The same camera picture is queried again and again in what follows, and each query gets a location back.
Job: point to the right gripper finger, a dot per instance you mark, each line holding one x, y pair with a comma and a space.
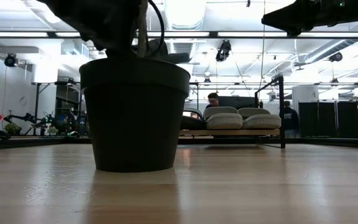
297, 17

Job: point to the light grey slide sandal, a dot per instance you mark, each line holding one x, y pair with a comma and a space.
261, 122
224, 122

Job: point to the dark green slide sandal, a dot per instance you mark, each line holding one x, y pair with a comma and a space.
193, 124

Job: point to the background black robot arm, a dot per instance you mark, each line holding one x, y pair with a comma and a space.
26, 118

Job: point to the black ceiling spotlight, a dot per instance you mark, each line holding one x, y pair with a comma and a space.
10, 60
223, 51
336, 57

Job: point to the overhead LED light bar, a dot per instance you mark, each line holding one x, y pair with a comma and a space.
250, 34

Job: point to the person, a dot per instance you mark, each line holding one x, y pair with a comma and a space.
291, 119
213, 100

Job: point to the black partition panels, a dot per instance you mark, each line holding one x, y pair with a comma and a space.
328, 119

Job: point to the green potted plant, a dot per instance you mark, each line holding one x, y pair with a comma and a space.
135, 118

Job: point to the small background potted plant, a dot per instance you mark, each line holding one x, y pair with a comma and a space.
12, 129

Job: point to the wooden shelf black metal frame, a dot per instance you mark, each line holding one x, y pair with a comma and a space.
228, 132

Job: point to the black aluminium table frame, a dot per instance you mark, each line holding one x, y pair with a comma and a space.
26, 142

